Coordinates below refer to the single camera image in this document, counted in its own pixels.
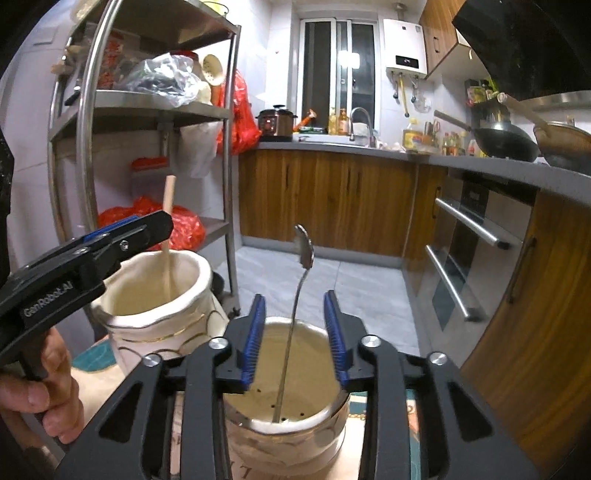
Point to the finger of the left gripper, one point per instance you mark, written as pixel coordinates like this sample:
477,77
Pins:
133,235

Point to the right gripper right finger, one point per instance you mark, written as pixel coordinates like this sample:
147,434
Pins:
459,435

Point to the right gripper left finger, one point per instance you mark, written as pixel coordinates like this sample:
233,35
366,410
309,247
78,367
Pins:
130,437

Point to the silver flower spoon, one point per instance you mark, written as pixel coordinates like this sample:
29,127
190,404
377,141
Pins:
306,256

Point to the wooden kitchen cabinets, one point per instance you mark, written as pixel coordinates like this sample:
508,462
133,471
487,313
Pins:
532,365

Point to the kitchen window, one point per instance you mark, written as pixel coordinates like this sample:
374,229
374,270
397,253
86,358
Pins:
337,70

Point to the person's left hand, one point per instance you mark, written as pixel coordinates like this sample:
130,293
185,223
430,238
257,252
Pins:
56,398

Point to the red plastic bag lower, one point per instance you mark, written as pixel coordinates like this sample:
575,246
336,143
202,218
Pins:
188,231

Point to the quilted horse print table mat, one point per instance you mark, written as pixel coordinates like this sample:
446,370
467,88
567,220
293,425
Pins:
98,375

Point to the white plastic bag hanging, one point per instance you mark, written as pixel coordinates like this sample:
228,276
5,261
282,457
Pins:
197,148

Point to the stainless steel shelf rack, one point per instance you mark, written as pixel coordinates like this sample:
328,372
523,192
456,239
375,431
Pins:
161,26

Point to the red plastic bag hanging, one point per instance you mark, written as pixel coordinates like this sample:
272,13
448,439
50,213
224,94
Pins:
244,133

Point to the clear plastic bag on shelf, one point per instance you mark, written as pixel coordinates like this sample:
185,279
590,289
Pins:
169,76

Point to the white floral ceramic utensil holder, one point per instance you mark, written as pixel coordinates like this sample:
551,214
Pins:
291,421

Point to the built-in steel oven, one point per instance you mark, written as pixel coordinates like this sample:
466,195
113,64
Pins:
463,249

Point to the chrome sink faucet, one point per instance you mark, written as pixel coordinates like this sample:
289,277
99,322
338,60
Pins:
361,129

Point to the black wok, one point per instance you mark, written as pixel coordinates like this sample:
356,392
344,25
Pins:
501,140

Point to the brown frying pan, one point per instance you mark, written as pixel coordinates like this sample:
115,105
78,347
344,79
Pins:
562,145

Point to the white water heater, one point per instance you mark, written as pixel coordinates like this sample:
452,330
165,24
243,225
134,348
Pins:
404,48

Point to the black range hood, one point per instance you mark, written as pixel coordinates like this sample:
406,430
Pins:
530,49

